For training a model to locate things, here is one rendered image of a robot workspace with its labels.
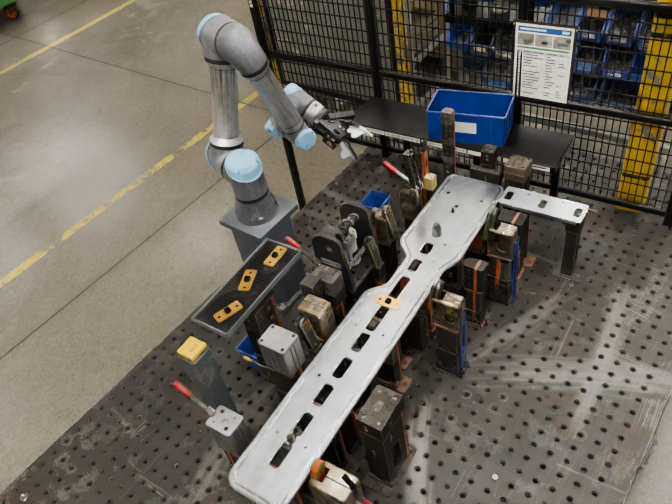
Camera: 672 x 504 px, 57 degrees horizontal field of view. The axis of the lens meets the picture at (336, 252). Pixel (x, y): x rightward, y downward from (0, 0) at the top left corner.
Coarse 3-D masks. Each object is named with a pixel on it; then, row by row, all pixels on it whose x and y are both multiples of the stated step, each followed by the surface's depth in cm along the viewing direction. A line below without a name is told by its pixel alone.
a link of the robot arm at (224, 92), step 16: (208, 16) 192; (224, 16) 191; (208, 32) 189; (208, 48) 192; (208, 64) 197; (224, 64) 194; (224, 80) 198; (224, 96) 201; (224, 112) 204; (224, 128) 207; (208, 144) 218; (224, 144) 210; (240, 144) 212; (208, 160) 218
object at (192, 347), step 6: (186, 342) 174; (192, 342) 174; (198, 342) 174; (180, 348) 173; (186, 348) 173; (192, 348) 172; (198, 348) 172; (204, 348) 173; (180, 354) 173; (186, 354) 171; (192, 354) 171; (198, 354) 172; (192, 360) 170
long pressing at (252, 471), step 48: (480, 192) 226; (432, 240) 212; (384, 288) 199; (336, 336) 188; (384, 336) 186; (336, 384) 176; (288, 432) 167; (336, 432) 166; (240, 480) 160; (288, 480) 158
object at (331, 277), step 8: (320, 264) 201; (312, 272) 199; (320, 272) 198; (328, 272) 197; (336, 272) 197; (328, 280) 195; (336, 280) 195; (328, 288) 196; (336, 288) 197; (344, 288) 201; (328, 296) 199; (336, 296) 198; (344, 296) 203; (336, 304) 200; (344, 304) 207; (336, 312) 204; (344, 312) 209; (336, 320) 207; (360, 344) 222
